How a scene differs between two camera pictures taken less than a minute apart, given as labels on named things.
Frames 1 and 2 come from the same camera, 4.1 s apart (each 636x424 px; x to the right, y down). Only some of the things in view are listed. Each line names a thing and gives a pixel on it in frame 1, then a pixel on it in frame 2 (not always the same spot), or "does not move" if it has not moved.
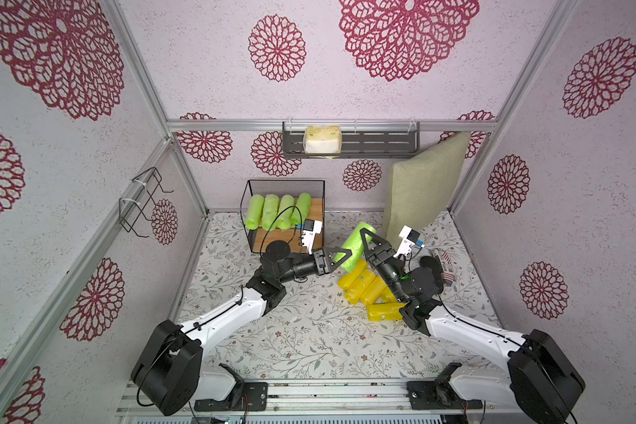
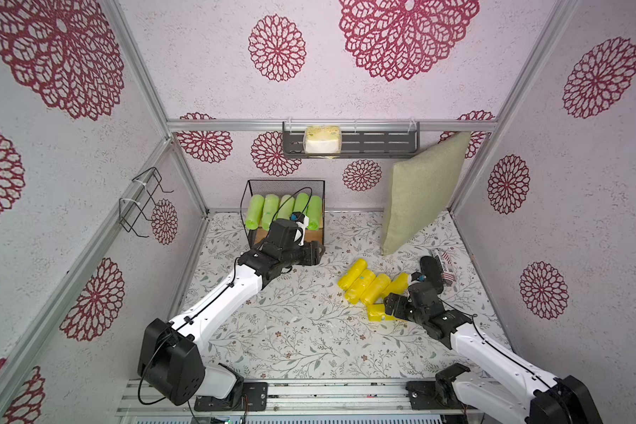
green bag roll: [301, 209] does not move
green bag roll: [254, 212] does not move
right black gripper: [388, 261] → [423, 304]
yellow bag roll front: [384, 312] does not move
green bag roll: [354, 244] → [314, 213]
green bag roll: [270, 212] does not move
